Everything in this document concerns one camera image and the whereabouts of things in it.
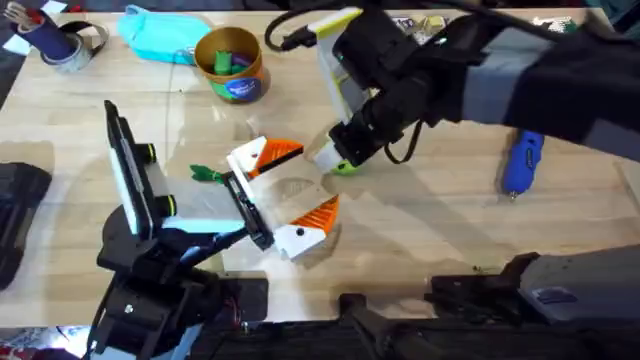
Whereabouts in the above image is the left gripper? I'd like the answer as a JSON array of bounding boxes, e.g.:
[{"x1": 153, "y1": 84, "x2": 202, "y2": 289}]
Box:
[{"x1": 148, "y1": 135, "x2": 342, "y2": 262}]

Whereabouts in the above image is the green toy vegetable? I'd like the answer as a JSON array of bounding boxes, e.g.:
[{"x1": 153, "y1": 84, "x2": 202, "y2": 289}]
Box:
[{"x1": 189, "y1": 163, "x2": 225, "y2": 186}]

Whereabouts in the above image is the green disc with holes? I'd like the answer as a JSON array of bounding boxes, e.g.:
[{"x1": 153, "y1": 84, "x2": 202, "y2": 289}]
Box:
[{"x1": 331, "y1": 158, "x2": 362, "y2": 177}]

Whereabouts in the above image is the right wrist plate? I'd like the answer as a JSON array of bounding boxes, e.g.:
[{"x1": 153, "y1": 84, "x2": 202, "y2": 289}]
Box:
[{"x1": 305, "y1": 6, "x2": 374, "y2": 126}]

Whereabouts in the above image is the wrist plate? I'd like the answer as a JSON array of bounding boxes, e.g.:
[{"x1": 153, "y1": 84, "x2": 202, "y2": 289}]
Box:
[
  {"x1": 103, "y1": 99, "x2": 157, "y2": 242},
  {"x1": 305, "y1": 6, "x2": 374, "y2": 126}
]

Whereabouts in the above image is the brown tub with toys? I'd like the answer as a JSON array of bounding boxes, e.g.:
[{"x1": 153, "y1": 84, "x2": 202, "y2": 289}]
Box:
[{"x1": 193, "y1": 25, "x2": 272, "y2": 105}]

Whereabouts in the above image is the left wrist plate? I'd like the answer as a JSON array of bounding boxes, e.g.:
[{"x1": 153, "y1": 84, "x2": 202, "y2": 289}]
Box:
[{"x1": 103, "y1": 99, "x2": 157, "y2": 242}]

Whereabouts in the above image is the turquoise soft bag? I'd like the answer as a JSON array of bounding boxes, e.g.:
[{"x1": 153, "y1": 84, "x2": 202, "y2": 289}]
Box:
[{"x1": 116, "y1": 4, "x2": 214, "y2": 67}]

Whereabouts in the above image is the black tape roll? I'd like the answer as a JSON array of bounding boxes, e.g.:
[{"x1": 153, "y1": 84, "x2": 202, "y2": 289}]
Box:
[{"x1": 59, "y1": 20, "x2": 111, "y2": 57}]

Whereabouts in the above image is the grey tape roll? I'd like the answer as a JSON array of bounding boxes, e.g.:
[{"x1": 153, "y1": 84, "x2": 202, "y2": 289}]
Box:
[{"x1": 40, "y1": 43, "x2": 95, "y2": 75}]

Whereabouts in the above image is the black case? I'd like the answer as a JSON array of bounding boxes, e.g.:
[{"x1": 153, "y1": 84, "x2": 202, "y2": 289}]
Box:
[{"x1": 0, "y1": 160, "x2": 54, "y2": 292}]

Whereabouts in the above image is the dark blue cup with tools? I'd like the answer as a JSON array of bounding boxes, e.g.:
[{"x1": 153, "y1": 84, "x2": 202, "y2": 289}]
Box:
[{"x1": 3, "y1": 1, "x2": 77, "y2": 64}]

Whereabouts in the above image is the black cable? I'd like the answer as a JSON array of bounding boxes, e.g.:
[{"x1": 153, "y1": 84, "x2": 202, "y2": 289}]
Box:
[
  {"x1": 383, "y1": 118, "x2": 426, "y2": 166},
  {"x1": 263, "y1": 0, "x2": 351, "y2": 54}
]

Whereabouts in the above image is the black rail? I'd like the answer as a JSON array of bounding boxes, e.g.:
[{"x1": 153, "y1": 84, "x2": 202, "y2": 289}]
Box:
[{"x1": 189, "y1": 277, "x2": 640, "y2": 360}]

